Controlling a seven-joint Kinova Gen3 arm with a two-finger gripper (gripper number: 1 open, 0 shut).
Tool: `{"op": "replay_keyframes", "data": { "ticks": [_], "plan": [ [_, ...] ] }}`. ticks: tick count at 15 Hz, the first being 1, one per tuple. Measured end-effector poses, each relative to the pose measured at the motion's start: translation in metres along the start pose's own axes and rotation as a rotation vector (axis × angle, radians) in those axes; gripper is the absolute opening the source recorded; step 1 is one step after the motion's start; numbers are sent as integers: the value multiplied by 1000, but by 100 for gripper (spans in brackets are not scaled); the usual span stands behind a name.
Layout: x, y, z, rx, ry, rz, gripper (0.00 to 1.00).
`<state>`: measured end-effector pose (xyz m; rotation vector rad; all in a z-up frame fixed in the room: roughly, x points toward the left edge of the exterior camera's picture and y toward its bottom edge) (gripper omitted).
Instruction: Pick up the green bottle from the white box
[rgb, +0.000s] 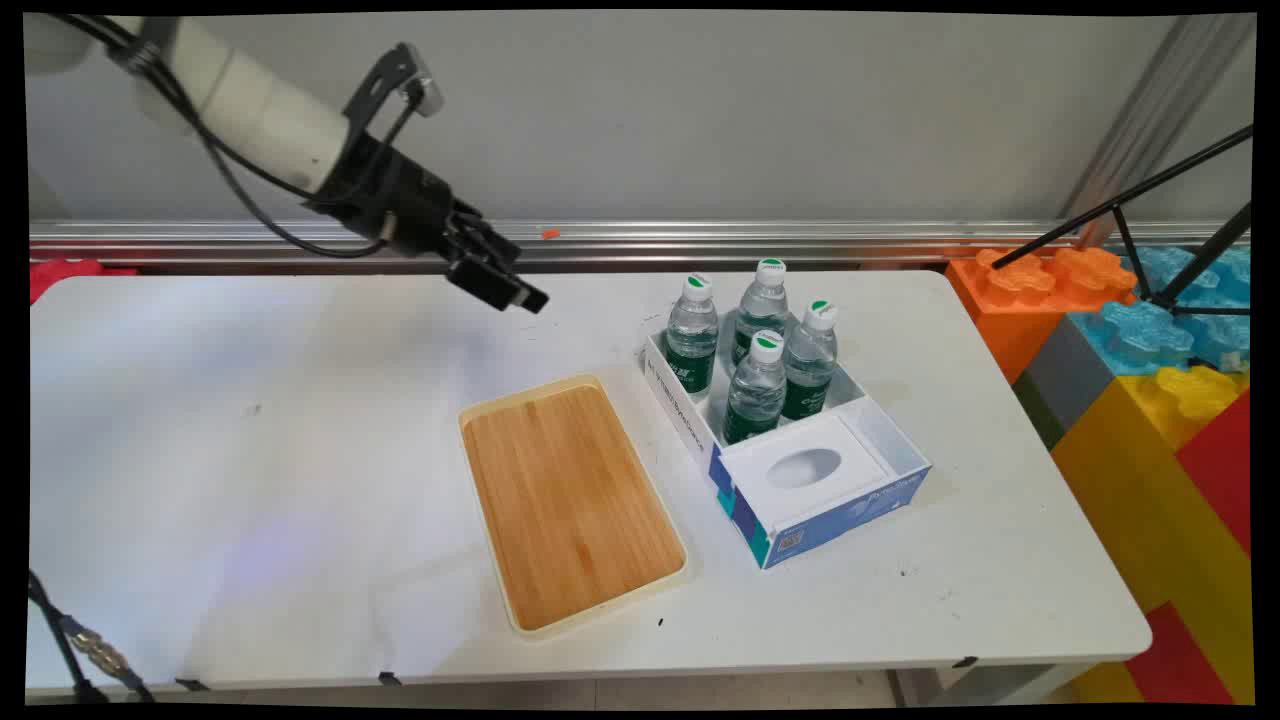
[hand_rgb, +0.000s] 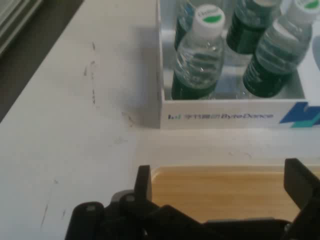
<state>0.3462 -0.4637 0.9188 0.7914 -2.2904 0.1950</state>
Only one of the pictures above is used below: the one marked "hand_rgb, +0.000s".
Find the water bottle green label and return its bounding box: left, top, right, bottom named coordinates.
left=242, top=0, right=320, bottom=98
left=171, top=4, right=226, bottom=100
left=226, top=0, right=283, bottom=55
left=174, top=0, right=198, bottom=51

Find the aluminium rail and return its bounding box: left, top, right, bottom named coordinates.
left=0, top=0, right=43, bottom=55

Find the wooden tray cream rim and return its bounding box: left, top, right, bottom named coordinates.
left=149, top=166, right=320, bottom=223

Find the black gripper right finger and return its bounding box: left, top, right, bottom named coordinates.
left=282, top=158, right=320, bottom=240

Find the white and blue cardboard box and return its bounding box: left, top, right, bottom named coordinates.
left=156, top=0, right=320, bottom=130

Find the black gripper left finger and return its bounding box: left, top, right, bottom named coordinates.
left=65, top=164, right=163, bottom=240

